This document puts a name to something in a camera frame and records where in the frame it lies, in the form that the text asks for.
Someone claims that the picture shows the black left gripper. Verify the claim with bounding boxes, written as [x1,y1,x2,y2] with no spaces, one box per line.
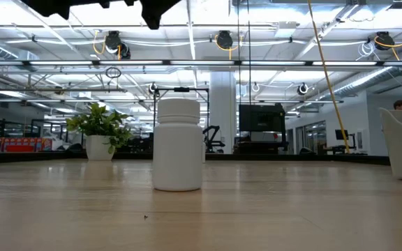
[19,0,183,31]

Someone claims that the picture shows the white pill bottle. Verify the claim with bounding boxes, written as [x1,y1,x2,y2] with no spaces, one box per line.
[151,98,204,192]

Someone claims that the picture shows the long ceiling light strip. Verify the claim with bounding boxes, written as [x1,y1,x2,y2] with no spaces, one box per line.
[0,59,402,68]

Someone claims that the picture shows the white building column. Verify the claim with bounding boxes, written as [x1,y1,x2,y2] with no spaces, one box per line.
[209,70,239,155]

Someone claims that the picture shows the green plant in white pot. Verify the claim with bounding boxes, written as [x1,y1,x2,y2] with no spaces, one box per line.
[64,102,133,162]

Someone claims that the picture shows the black monitor on stand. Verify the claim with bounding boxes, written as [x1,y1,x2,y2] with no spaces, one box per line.
[238,103,287,155]

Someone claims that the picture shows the red and orange boxes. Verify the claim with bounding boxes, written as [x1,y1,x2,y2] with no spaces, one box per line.
[0,136,54,153]

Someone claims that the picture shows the small black desk monitor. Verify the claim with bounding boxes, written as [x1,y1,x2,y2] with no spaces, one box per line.
[334,128,350,142]

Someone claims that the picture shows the black ceiling cable reel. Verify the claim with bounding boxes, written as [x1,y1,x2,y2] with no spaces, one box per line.
[103,30,124,51]
[216,29,235,50]
[374,31,396,52]

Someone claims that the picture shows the black metal table frame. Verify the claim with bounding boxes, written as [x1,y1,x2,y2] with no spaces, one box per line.
[0,150,392,167]

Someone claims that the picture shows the yellow hanging cable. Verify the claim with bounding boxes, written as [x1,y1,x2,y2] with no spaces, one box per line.
[306,0,351,155]

